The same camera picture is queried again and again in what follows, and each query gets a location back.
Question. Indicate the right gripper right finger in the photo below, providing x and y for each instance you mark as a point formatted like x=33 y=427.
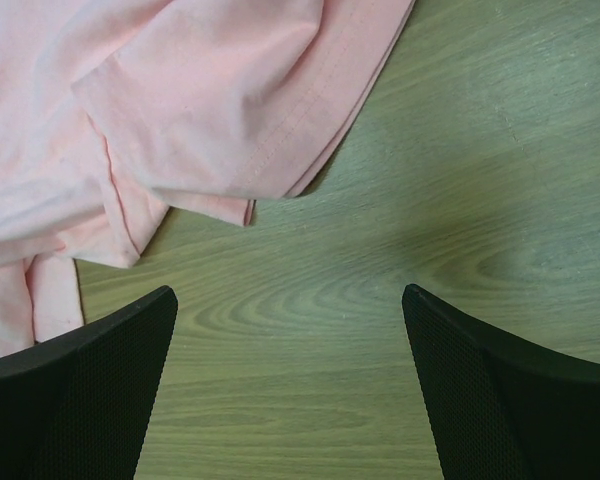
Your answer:
x=500 y=406

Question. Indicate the salmon pink t-shirt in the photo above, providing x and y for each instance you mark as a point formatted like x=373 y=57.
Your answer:
x=113 y=112

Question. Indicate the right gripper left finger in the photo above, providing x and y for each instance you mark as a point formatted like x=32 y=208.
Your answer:
x=78 y=406

